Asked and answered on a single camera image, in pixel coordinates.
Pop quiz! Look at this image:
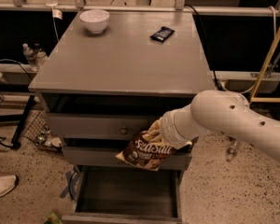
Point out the brown sea salt chip bag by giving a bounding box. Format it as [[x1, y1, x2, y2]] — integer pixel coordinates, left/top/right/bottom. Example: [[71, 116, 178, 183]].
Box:
[[116, 119, 191, 171]]

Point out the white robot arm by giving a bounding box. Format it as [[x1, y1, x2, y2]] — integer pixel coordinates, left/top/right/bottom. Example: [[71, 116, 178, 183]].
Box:
[[160, 90, 280, 162]]

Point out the grey drawer cabinet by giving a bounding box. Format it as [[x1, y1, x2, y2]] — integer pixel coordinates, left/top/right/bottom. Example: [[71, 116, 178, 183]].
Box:
[[28, 10, 218, 172]]

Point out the middle grey drawer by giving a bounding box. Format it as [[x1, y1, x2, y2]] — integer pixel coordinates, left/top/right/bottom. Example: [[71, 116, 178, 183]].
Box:
[[63, 147, 191, 171]]

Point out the grey drawer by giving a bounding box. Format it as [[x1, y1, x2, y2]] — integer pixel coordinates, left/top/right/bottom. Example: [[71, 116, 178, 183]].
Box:
[[63, 166, 183, 224], [63, 147, 191, 171], [44, 113, 157, 141]]

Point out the top grey drawer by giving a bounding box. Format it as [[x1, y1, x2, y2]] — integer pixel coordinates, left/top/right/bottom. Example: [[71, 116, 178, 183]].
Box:
[[44, 113, 157, 141]]

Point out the bottom grey drawer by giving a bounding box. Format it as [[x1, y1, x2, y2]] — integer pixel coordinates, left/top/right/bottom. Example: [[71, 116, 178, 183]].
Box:
[[63, 166, 183, 224]]

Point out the dark candy bar wrapper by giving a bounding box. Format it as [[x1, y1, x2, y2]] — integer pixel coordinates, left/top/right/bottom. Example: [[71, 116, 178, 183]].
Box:
[[150, 26, 175, 43]]

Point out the white ceramic bowl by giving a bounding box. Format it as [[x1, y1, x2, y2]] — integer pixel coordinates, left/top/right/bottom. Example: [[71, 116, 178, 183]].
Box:
[[79, 9, 110, 34]]

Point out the blue tape cross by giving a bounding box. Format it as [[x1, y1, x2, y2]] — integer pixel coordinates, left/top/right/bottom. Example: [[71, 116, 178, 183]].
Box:
[[60, 171, 79, 200]]

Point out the plastic bottle on floor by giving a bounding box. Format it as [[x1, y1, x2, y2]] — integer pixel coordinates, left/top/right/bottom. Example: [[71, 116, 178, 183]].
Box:
[[226, 138, 240, 161]]

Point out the glass jar on ledge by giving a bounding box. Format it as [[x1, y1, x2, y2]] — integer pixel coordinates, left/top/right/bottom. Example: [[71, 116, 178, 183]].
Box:
[[35, 43, 48, 66]]

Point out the clear water bottle on ledge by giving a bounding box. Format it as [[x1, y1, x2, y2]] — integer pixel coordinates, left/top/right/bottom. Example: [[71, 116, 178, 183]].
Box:
[[22, 43, 38, 72]]

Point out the white hanging tag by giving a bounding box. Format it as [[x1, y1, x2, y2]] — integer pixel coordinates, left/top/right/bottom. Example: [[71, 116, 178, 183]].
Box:
[[52, 9, 63, 20]]

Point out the black stand leg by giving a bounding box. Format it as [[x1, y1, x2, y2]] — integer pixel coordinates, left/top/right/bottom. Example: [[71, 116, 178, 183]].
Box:
[[0, 95, 36, 150]]

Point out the green snack package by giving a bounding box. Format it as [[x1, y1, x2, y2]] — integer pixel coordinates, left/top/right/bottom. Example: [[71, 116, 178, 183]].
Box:
[[43, 211, 63, 224]]

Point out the white sneaker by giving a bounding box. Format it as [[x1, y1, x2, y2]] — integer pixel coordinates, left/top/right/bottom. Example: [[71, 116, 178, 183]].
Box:
[[0, 175, 18, 197]]

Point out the wire mesh basket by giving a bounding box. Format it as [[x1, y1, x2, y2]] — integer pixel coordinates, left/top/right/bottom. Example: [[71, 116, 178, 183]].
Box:
[[22, 111, 62, 152]]

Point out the black cable behind cabinet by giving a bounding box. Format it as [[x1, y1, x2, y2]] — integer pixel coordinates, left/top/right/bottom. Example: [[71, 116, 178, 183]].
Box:
[[184, 4, 223, 91]]

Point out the yellow metal frame stand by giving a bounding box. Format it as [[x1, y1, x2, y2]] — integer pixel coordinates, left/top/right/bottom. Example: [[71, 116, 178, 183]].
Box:
[[248, 26, 280, 104]]

